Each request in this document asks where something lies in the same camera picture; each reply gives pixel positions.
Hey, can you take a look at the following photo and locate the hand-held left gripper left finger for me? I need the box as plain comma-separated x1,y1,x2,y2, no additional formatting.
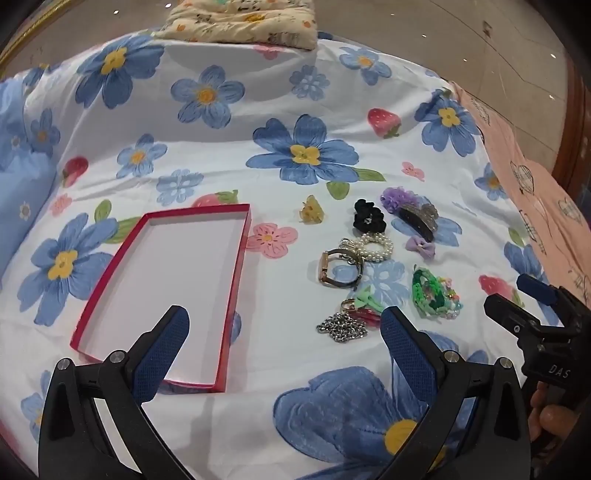
38,305,204,480

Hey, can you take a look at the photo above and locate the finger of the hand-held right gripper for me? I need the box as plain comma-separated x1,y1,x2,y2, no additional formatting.
516,273,578,319
484,293,544,343

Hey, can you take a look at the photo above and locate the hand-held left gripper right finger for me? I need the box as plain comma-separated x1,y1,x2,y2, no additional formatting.
369,305,532,480

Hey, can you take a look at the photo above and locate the green braided beaded bracelet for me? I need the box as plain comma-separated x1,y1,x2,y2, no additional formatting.
412,265,462,320

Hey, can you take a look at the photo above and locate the green hair tie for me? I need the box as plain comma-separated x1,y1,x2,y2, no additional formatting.
353,285,384,311

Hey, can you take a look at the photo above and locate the silver chain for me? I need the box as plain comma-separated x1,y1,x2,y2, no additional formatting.
339,237,365,265
317,311,368,343

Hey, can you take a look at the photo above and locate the red cardboard box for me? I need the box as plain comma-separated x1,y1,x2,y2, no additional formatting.
70,203,253,393

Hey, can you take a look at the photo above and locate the purple bow hair tie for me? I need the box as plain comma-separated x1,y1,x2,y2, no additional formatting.
405,234,437,258

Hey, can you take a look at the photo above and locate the gold wrist watch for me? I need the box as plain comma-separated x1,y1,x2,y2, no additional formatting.
316,248,365,291

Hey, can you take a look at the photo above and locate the black scrunchie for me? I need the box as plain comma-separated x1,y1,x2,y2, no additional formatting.
353,199,387,234

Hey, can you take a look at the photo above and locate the yellow hair claw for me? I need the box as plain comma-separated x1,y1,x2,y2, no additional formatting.
298,195,324,225

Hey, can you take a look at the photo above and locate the person's right hand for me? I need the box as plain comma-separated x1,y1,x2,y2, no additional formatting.
529,382,574,445

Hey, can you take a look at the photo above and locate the dark glitter hair claw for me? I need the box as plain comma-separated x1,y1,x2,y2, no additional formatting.
399,202,440,243

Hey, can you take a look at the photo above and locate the pink printed cloth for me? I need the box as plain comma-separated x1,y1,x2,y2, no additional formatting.
450,80,591,305

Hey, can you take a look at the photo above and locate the purple lace scrunchie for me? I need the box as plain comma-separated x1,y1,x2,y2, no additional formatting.
380,186,420,215

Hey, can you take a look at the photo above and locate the blue floral bed sheet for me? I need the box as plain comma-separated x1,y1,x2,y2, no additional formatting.
0,32,568,480

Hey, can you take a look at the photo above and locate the beige printed cushion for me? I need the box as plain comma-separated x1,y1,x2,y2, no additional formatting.
154,0,319,51

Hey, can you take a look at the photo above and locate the pearl bracelet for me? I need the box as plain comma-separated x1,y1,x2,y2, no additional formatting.
355,233,394,263

